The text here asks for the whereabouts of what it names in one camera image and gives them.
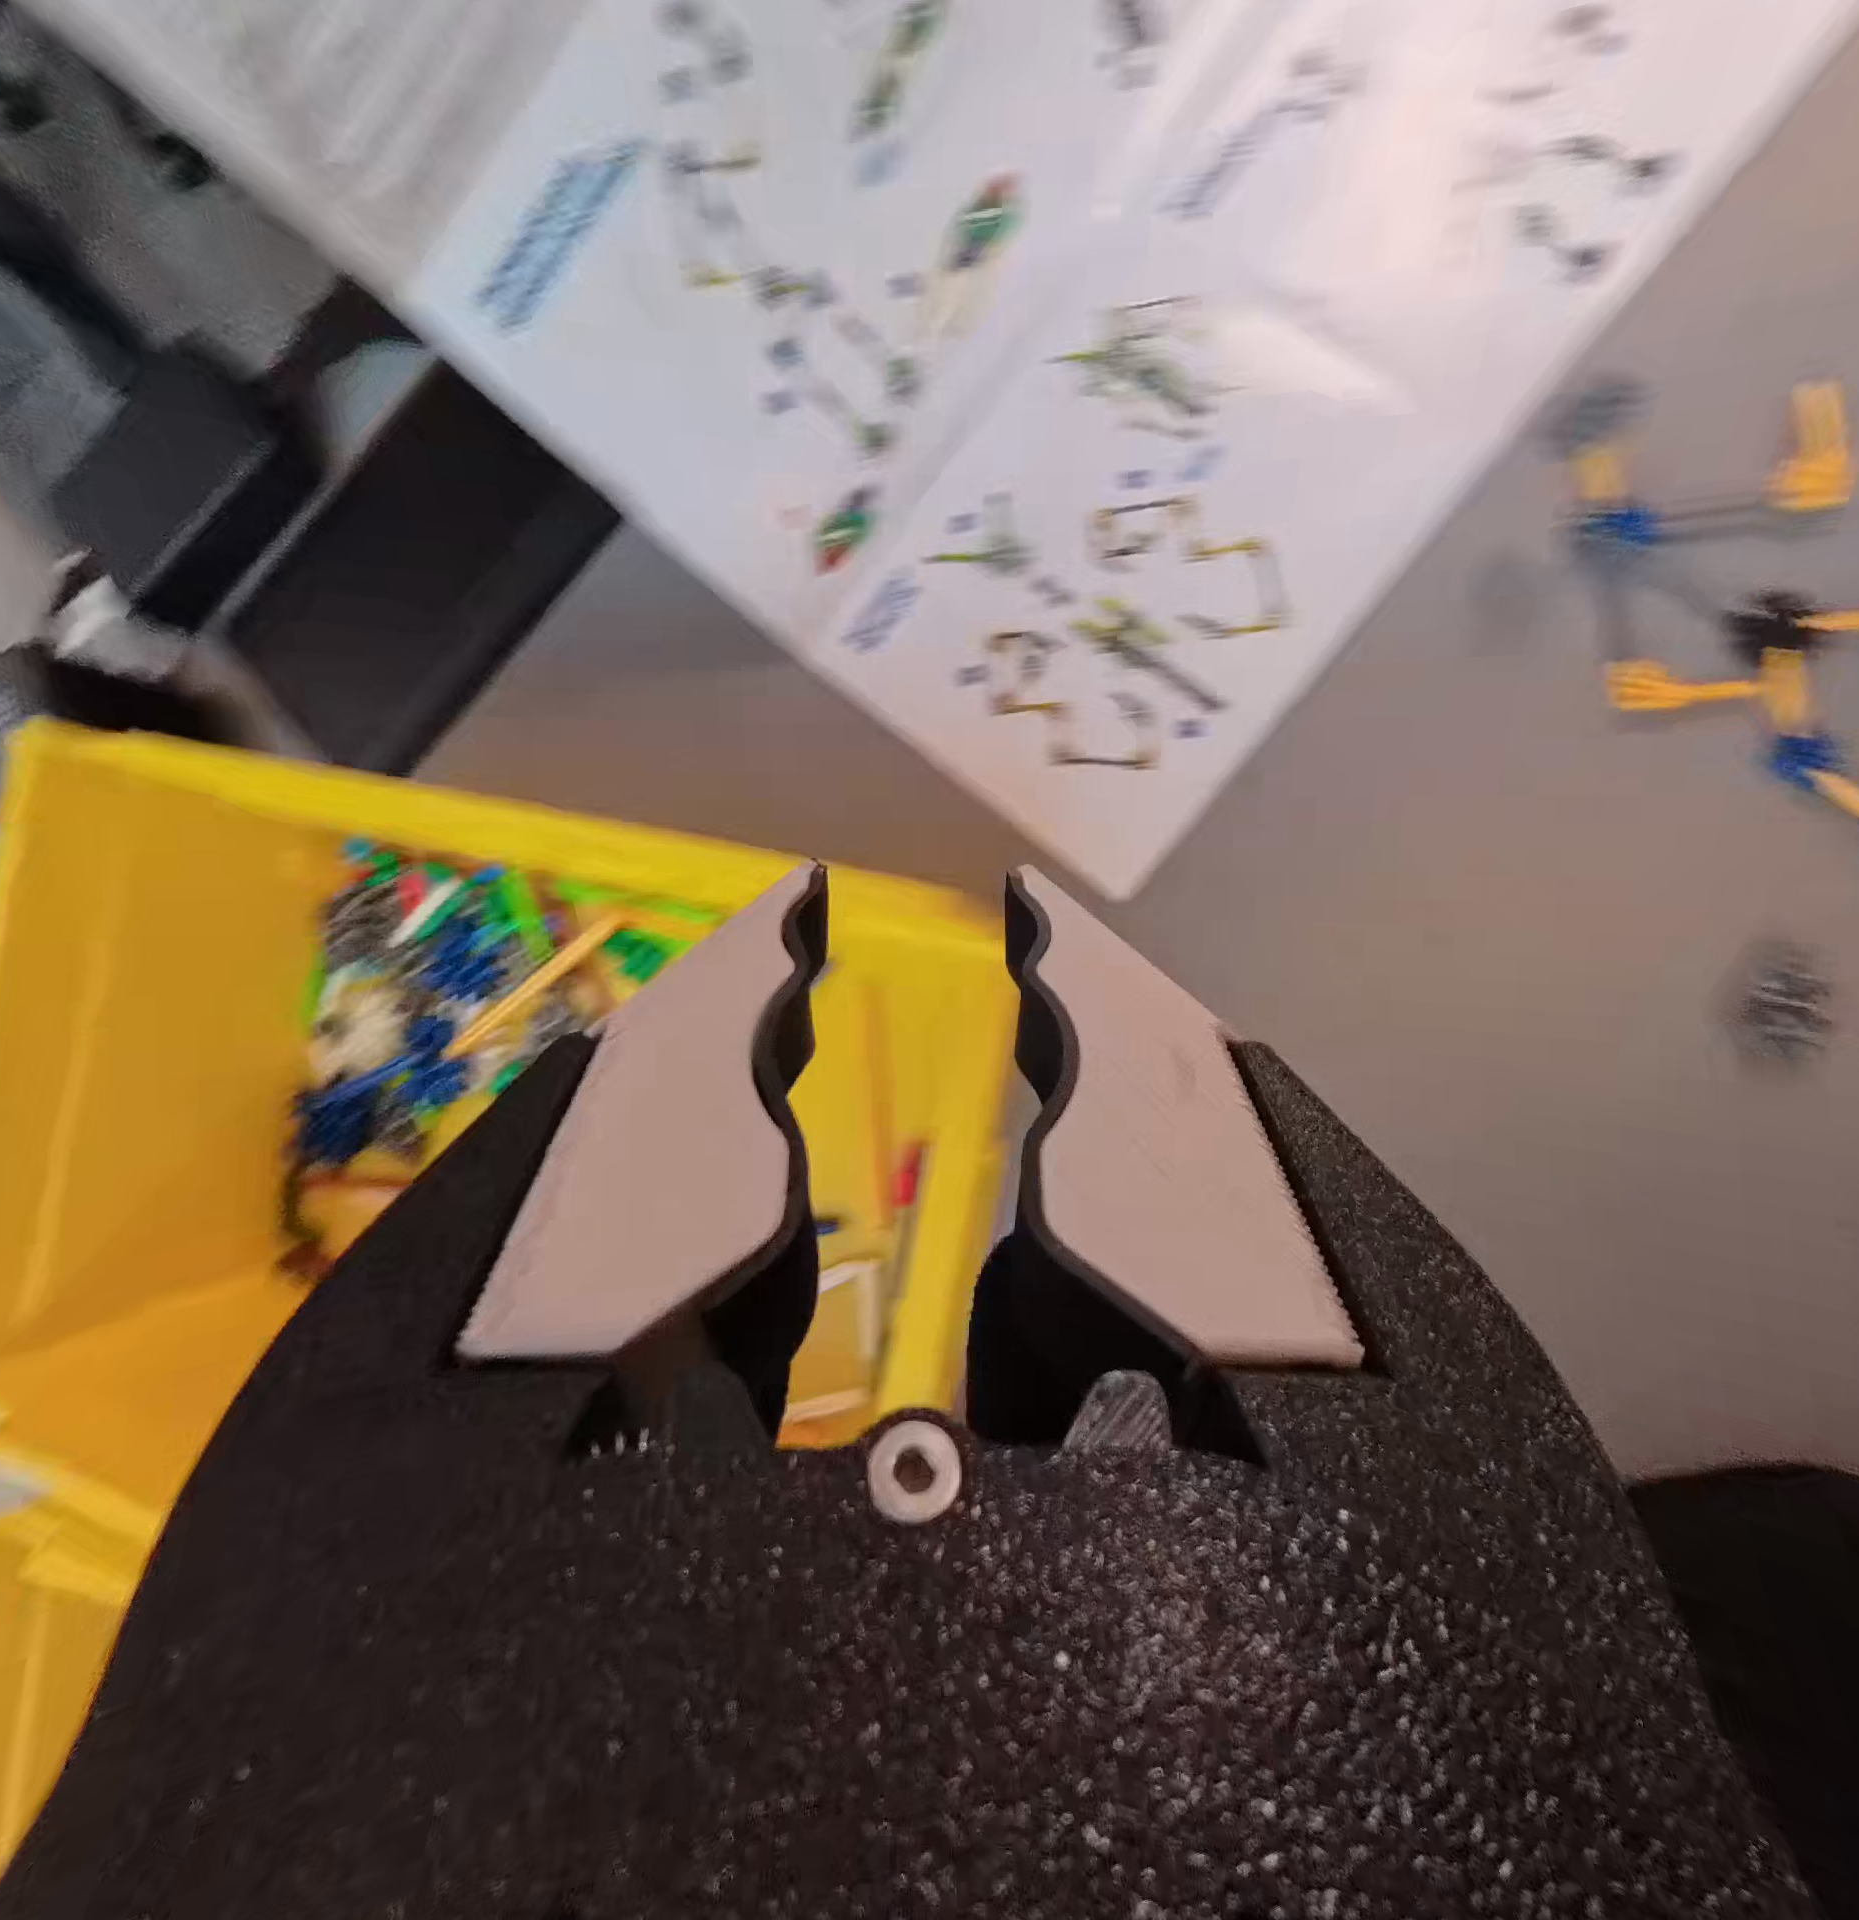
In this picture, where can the pile of colourful toy pieces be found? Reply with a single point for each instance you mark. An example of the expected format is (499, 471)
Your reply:
(404, 1052)

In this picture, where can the white toy instruction sheet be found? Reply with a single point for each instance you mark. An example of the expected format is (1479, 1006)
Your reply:
(1019, 227)

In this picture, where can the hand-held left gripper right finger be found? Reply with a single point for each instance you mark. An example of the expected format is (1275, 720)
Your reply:
(1184, 1199)

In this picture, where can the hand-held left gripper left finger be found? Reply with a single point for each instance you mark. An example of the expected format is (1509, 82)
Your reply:
(661, 1187)

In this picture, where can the multicolour rod and connector assembly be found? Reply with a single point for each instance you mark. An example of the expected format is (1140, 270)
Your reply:
(1777, 638)

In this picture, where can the dark furniture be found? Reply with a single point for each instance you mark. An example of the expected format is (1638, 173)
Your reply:
(418, 600)

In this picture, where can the grey snowflake connector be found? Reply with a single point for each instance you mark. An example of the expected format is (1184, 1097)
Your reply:
(1777, 999)

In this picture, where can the yellow toy rod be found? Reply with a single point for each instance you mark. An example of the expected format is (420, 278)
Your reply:
(1715, 692)
(1821, 412)

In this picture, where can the yellow plastic crate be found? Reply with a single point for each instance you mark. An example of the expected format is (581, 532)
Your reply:
(121, 1052)

